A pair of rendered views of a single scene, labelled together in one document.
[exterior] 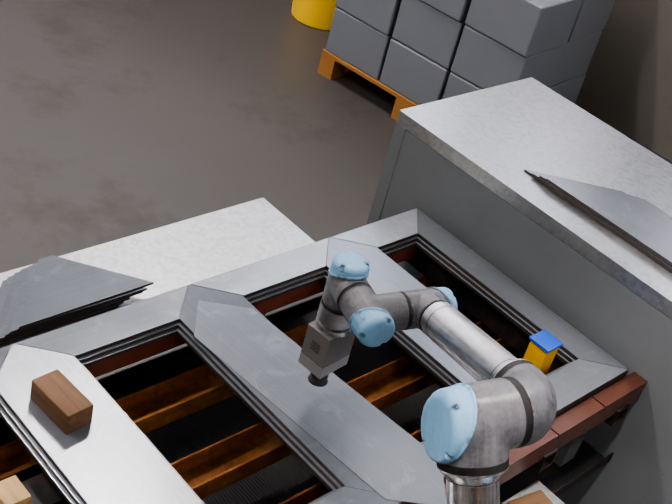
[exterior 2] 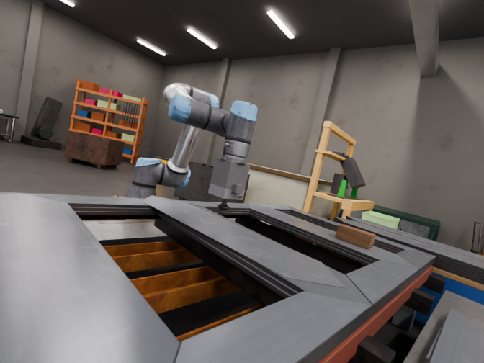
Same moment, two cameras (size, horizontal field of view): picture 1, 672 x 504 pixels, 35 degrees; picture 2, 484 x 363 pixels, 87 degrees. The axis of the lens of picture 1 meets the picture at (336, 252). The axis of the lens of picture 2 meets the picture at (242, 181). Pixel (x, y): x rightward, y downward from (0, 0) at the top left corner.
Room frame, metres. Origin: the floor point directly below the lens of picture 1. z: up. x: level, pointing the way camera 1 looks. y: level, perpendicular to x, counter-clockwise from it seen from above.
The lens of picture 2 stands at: (2.45, 0.06, 1.05)
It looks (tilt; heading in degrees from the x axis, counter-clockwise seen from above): 5 degrees down; 185
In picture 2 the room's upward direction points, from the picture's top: 13 degrees clockwise
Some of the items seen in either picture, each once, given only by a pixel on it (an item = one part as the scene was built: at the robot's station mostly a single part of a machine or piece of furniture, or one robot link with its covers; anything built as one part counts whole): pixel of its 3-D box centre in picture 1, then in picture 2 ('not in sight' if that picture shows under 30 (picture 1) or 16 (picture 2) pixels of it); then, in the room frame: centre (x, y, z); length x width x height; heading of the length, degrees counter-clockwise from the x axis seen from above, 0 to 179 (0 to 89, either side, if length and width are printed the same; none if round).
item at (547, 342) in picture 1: (545, 343); not in sight; (2.08, -0.54, 0.88); 0.06 x 0.06 x 0.02; 51
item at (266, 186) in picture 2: not in sight; (287, 192); (-4.12, 0.71, 0.50); 2.61 x 2.11 x 1.00; 147
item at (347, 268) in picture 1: (346, 283); (240, 122); (1.72, -0.04, 1.15); 0.09 x 0.08 x 0.11; 32
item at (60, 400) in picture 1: (61, 401); (355, 235); (1.49, 0.43, 0.87); 0.12 x 0.06 x 0.05; 55
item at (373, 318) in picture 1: (374, 314); (222, 122); (1.64, -0.10, 1.15); 0.11 x 0.11 x 0.08; 32
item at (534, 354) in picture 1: (531, 374); not in sight; (2.08, -0.54, 0.78); 0.05 x 0.05 x 0.19; 51
